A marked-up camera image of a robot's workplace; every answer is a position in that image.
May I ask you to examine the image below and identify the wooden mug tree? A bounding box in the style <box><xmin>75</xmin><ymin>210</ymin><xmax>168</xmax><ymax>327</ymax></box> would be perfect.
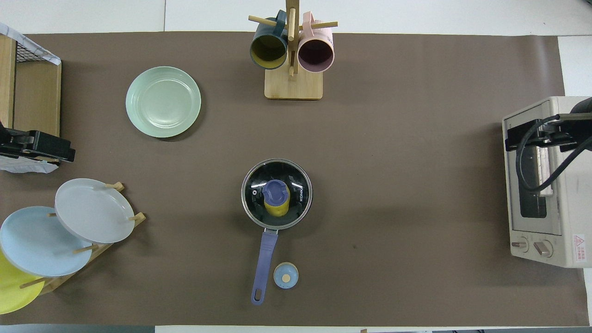
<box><xmin>248</xmin><ymin>0</ymin><xmax>339</xmax><ymax>100</ymax></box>

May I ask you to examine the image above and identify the glass lid with purple knob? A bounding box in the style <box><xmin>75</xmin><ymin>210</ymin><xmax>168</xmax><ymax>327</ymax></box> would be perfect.
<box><xmin>241</xmin><ymin>158</ymin><xmax>313</xmax><ymax>230</ymax></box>

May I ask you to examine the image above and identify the light blue plate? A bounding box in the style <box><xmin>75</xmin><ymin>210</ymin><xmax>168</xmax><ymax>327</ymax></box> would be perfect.
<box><xmin>0</xmin><ymin>206</ymin><xmax>93</xmax><ymax>278</ymax></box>

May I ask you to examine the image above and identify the grey plate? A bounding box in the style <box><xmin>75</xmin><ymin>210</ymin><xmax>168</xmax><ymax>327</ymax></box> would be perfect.
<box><xmin>55</xmin><ymin>178</ymin><xmax>136</xmax><ymax>244</ymax></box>

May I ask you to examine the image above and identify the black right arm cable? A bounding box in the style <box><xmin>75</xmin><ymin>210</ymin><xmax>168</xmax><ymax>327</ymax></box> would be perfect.
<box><xmin>515</xmin><ymin>116</ymin><xmax>592</xmax><ymax>193</ymax></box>

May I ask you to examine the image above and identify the dark pot with purple handle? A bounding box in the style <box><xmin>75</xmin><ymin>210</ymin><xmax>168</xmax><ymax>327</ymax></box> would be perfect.
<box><xmin>241</xmin><ymin>158</ymin><xmax>313</xmax><ymax>306</ymax></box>

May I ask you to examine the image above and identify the beige toaster oven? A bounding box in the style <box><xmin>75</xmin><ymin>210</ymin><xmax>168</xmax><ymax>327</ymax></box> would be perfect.
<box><xmin>502</xmin><ymin>96</ymin><xmax>592</xmax><ymax>268</ymax></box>

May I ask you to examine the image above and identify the white checked cloth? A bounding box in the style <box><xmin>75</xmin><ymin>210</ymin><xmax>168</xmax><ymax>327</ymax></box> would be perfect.
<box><xmin>0</xmin><ymin>22</ymin><xmax>62</xmax><ymax>66</ymax></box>

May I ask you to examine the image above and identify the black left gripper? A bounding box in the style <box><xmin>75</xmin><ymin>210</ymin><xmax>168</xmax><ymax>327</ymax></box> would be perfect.
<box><xmin>0</xmin><ymin>121</ymin><xmax>76</xmax><ymax>163</ymax></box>

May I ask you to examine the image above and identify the dark teal mug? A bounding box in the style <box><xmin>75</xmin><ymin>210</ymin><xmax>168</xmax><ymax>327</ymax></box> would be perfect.
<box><xmin>250</xmin><ymin>10</ymin><xmax>289</xmax><ymax>70</ymax></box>

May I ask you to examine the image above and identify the pink mug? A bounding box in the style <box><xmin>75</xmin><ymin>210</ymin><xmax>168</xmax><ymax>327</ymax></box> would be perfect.
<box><xmin>297</xmin><ymin>12</ymin><xmax>335</xmax><ymax>73</ymax></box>

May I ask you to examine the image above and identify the brown table mat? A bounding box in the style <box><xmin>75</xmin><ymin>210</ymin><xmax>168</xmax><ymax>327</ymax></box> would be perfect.
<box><xmin>0</xmin><ymin>31</ymin><xmax>590</xmax><ymax>327</ymax></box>

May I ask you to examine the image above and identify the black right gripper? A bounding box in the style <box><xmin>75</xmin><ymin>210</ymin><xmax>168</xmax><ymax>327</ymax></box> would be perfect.
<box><xmin>505</xmin><ymin>113</ymin><xmax>592</xmax><ymax>153</ymax></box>

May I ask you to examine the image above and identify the wooden shelf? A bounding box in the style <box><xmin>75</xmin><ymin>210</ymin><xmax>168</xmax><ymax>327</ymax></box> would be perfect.
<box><xmin>0</xmin><ymin>35</ymin><xmax>62</xmax><ymax>137</ymax></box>

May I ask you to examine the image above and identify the wooden plate rack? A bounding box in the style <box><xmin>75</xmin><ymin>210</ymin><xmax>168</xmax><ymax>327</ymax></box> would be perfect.
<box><xmin>18</xmin><ymin>182</ymin><xmax>147</xmax><ymax>296</ymax></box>

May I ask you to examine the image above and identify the yellow plate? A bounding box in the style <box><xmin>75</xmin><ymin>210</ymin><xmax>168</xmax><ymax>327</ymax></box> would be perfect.
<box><xmin>0</xmin><ymin>250</ymin><xmax>45</xmax><ymax>315</ymax></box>

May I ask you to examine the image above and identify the mint green plate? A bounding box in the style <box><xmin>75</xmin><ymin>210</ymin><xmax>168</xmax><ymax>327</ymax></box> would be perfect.
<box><xmin>126</xmin><ymin>66</ymin><xmax>202</xmax><ymax>138</ymax></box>

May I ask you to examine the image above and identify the white crumpled bag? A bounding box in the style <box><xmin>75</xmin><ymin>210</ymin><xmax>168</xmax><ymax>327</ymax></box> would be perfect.
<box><xmin>0</xmin><ymin>155</ymin><xmax>60</xmax><ymax>174</ymax></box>

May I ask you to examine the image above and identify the toaster oven door handle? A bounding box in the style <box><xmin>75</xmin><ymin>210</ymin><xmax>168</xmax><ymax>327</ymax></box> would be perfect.
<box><xmin>538</xmin><ymin>147</ymin><xmax>555</xmax><ymax>198</ymax></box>

